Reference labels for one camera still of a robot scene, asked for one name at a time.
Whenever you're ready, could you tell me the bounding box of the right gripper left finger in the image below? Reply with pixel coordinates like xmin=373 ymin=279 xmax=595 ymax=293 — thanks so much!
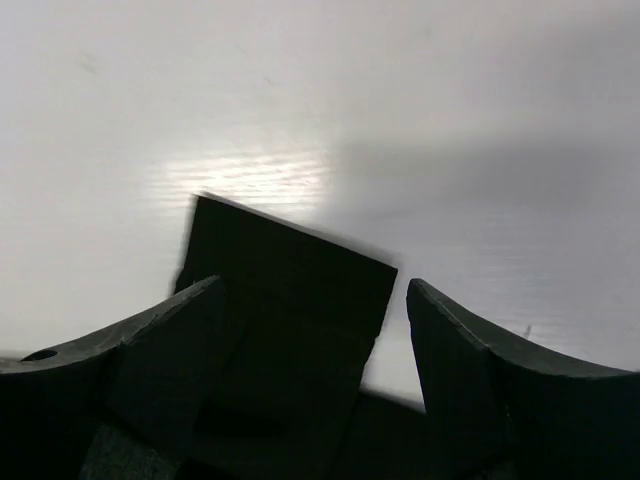
xmin=1 ymin=277 xmax=224 ymax=479

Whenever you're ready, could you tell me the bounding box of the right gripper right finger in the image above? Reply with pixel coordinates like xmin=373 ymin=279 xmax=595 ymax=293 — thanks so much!
xmin=406 ymin=278 xmax=639 ymax=479

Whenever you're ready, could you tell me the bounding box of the black long sleeve shirt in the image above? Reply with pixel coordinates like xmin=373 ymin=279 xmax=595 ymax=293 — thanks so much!
xmin=175 ymin=196 xmax=429 ymax=479

